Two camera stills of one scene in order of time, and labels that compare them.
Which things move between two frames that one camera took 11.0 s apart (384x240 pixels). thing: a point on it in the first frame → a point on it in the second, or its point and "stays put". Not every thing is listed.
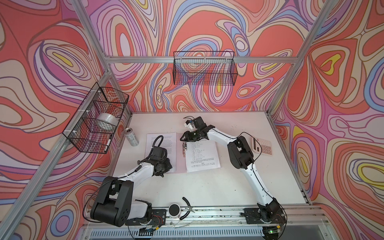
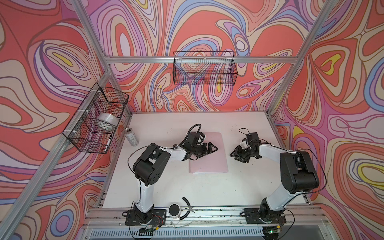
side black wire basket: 93,128 stays put
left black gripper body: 165,166 → 199,151
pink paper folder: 180,160 → 214,162
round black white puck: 174,210 stays put
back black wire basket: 204,68 stays put
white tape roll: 107,121 stays put
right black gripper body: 193,135 → 244,155
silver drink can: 131,137 stays put
